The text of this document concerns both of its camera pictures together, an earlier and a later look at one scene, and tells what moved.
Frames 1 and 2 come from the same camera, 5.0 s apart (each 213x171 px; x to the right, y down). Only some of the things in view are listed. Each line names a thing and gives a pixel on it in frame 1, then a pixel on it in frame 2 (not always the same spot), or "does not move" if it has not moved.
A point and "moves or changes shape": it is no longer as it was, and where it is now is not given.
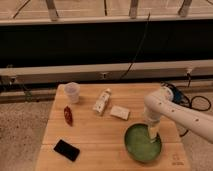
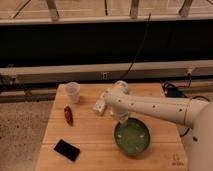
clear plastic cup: x=72 y=89 does not move
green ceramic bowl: x=139 y=144 moves or changes shape
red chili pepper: x=68 y=116 does not move
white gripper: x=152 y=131 → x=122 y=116
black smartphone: x=67 y=150 does not move
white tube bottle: x=102 y=102 does not move
